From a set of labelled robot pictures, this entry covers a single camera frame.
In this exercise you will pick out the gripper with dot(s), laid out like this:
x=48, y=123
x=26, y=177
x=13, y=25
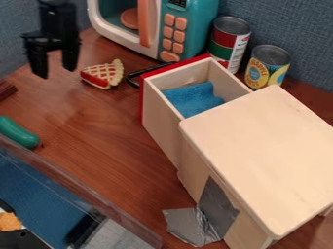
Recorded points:
x=58, y=26

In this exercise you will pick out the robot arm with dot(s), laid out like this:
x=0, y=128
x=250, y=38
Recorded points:
x=54, y=4

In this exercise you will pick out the drawer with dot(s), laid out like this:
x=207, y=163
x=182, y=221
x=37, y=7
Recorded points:
x=158, y=113

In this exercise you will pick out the toy pie slice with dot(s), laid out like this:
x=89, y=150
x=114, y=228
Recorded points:
x=103, y=75

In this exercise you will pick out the dark brown toy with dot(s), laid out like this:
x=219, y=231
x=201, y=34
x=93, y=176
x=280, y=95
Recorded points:
x=6, y=89

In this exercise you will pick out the green toy cucumber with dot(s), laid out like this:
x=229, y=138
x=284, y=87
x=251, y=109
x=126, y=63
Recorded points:
x=17, y=133

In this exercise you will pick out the toy microwave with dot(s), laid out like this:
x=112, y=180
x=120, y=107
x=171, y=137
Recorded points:
x=173, y=29

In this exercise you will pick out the blue cloth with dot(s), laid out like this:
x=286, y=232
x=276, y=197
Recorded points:
x=193, y=99

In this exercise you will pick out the red green white can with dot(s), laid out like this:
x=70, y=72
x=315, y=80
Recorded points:
x=229, y=43

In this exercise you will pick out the yellow blue can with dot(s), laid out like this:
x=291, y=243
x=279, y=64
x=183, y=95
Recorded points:
x=264, y=69

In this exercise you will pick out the grey tape patch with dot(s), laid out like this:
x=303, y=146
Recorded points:
x=203, y=220

